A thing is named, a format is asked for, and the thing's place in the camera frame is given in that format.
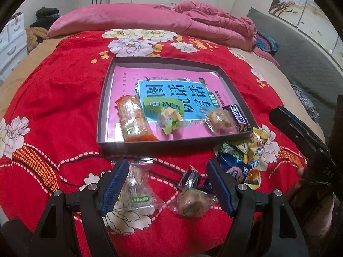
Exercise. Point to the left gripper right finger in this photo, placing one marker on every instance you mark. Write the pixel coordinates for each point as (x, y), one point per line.
(263, 224)

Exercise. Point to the pink quilt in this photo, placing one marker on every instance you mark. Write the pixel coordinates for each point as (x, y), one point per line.
(192, 18)

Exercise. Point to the teal purple clothes pile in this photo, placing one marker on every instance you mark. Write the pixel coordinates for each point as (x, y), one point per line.
(266, 43)

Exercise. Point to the orange cracker packet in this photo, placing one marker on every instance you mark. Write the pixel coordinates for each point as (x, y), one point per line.
(134, 124)

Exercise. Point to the green snack packet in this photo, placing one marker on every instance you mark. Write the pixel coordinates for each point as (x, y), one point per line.
(168, 112)

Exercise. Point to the pink and blue book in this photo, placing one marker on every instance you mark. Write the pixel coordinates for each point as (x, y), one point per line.
(184, 90)

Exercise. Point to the red floral blanket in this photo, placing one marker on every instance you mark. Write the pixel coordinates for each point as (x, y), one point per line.
(48, 139)

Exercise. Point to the round cake in clear wrapper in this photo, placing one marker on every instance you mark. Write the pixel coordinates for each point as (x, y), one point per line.
(191, 201)

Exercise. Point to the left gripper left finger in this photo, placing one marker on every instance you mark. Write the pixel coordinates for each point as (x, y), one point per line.
(55, 234)

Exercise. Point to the dark green candy packet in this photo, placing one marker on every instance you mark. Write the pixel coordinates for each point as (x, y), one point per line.
(228, 148)

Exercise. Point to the white drawer cabinet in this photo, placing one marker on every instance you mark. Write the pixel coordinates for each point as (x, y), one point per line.
(13, 45)

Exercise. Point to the black snack bar wrapper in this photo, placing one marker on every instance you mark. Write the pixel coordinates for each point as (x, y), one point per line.
(239, 117)

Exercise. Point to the wall painting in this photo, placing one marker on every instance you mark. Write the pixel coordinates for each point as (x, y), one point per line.
(309, 19)

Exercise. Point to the clear wrapped pastry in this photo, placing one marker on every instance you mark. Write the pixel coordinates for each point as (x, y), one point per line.
(137, 195)

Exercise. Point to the clear bag meat floss snack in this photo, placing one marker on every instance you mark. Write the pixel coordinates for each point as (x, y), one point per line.
(219, 121)

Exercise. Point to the beige bed sheet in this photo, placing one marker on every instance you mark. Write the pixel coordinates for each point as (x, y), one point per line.
(24, 69)

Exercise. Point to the black clothes pile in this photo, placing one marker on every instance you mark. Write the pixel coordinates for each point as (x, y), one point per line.
(46, 16)

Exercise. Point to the yellow snack packet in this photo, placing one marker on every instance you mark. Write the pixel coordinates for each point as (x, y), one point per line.
(256, 148)

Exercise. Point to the blue snack packet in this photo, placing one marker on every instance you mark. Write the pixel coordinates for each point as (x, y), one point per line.
(231, 165)

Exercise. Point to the dark shallow box tray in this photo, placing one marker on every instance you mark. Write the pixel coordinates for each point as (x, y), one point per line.
(152, 147)

